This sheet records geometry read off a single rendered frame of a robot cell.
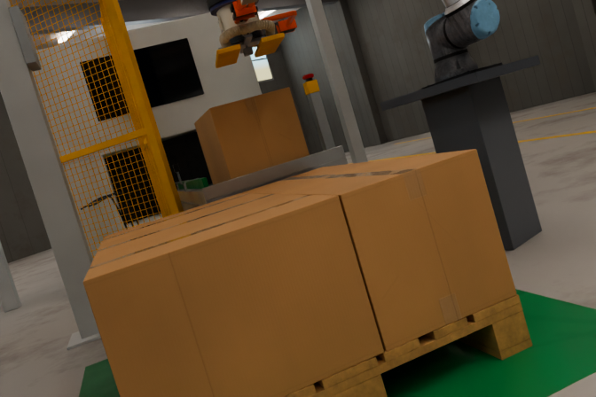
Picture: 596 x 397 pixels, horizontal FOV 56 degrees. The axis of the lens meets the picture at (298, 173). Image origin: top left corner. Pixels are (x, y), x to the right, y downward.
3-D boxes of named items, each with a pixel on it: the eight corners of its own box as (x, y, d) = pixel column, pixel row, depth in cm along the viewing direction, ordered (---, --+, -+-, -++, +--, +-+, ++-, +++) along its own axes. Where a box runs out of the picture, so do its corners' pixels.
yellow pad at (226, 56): (215, 68, 265) (213, 58, 264) (236, 63, 266) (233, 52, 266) (217, 54, 231) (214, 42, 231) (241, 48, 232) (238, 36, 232)
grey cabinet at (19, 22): (32, 71, 311) (15, 19, 309) (42, 69, 313) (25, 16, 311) (26, 64, 292) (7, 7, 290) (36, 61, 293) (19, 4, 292)
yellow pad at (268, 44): (254, 58, 267) (252, 47, 267) (275, 52, 269) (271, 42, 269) (262, 42, 234) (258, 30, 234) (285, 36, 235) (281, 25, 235)
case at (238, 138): (215, 191, 318) (193, 123, 316) (280, 171, 329) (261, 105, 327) (234, 191, 261) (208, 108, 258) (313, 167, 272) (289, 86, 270)
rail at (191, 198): (172, 213, 476) (166, 190, 474) (178, 210, 477) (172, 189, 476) (213, 232, 255) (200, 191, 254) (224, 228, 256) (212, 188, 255)
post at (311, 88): (349, 245, 337) (302, 83, 331) (360, 242, 339) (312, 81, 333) (354, 246, 331) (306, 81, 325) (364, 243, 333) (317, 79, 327)
